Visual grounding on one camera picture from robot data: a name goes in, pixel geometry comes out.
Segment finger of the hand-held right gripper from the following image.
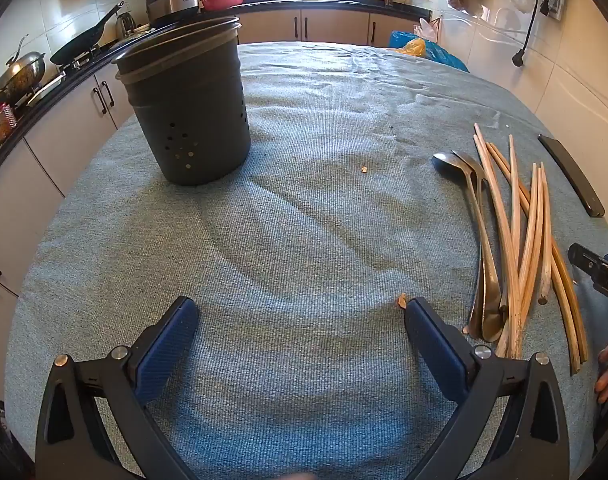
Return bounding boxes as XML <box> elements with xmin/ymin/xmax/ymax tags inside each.
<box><xmin>568</xmin><ymin>242</ymin><xmax>608</xmax><ymax>307</ymax></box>

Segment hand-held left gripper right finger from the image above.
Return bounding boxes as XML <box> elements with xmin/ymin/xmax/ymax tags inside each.
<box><xmin>403</xmin><ymin>296</ymin><xmax>571</xmax><ymax>480</ymax></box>

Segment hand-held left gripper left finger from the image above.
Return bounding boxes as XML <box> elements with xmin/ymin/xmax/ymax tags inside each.
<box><xmin>35</xmin><ymin>296</ymin><xmax>202</xmax><ymax>480</ymax></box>

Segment bunch of wooden chopsticks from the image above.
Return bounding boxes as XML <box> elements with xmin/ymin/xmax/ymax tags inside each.
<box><xmin>466</xmin><ymin>122</ymin><xmax>590</xmax><ymax>376</ymax></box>

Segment metal spoon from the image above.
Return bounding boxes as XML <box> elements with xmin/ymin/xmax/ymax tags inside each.
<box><xmin>451</xmin><ymin>149</ymin><xmax>509</xmax><ymax>343</ymax></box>
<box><xmin>431</xmin><ymin>151</ymin><xmax>495</xmax><ymax>341</ymax></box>

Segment dark perforated utensil holder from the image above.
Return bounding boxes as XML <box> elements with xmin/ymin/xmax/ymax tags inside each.
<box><xmin>111</xmin><ymin>16</ymin><xmax>251</xmax><ymax>187</ymax></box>

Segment black smartphone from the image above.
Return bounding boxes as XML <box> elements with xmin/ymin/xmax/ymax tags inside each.
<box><xmin>537</xmin><ymin>134</ymin><xmax>606</xmax><ymax>218</ymax></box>

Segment beige base cabinets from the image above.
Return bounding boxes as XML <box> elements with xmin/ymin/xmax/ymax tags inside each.
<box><xmin>0</xmin><ymin>7</ymin><xmax>420</xmax><ymax>396</ymax></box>

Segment blue plastic bag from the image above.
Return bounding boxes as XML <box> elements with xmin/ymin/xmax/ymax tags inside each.
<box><xmin>388</xmin><ymin>30</ymin><xmax>470</xmax><ymax>73</ymax></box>

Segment red chili sauce jar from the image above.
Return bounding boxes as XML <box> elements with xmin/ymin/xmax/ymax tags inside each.
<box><xmin>0</xmin><ymin>102</ymin><xmax>17</xmax><ymax>143</ymax></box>

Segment white pink plastic bag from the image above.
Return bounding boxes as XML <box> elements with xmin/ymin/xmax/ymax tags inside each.
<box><xmin>414</xmin><ymin>17</ymin><xmax>442</xmax><ymax>43</ymax></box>

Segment gas stove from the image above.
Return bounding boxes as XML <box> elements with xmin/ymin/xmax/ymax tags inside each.
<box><xmin>26</xmin><ymin>45</ymin><xmax>110</xmax><ymax>106</ymax></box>

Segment steel wok with lid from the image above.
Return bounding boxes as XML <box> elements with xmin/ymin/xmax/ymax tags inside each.
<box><xmin>0</xmin><ymin>35</ymin><xmax>47</xmax><ymax>106</ymax></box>

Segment black frying pan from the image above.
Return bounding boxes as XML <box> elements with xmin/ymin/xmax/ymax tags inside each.
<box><xmin>49</xmin><ymin>1</ymin><xmax>125</xmax><ymax>66</ymax></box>

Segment steel kettle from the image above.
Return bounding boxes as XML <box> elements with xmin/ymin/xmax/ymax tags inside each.
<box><xmin>115</xmin><ymin>10</ymin><xmax>137</xmax><ymax>38</ymax></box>

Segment black rice cooker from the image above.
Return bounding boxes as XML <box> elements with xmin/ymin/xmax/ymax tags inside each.
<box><xmin>145</xmin><ymin>0</ymin><xmax>201</xmax><ymax>26</ymax></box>

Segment black kitchen countertop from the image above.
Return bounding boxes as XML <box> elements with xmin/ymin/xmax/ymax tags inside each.
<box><xmin>0</xmin><ymin>0</ymin><xmax>432</xmax><ymax>191</ymax></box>

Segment black power cord with plug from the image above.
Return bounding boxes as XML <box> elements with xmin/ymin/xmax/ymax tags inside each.
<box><xmin>513</xmin><ymin>0</ymin><xmax>557</xmax><ymax>67</ymax></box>

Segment wall socket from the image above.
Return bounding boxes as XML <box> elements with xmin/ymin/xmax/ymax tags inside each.
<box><xmin>539</xmin><ymin>0</ymin><xmax>567</xmax><ymax>21</ymax></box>

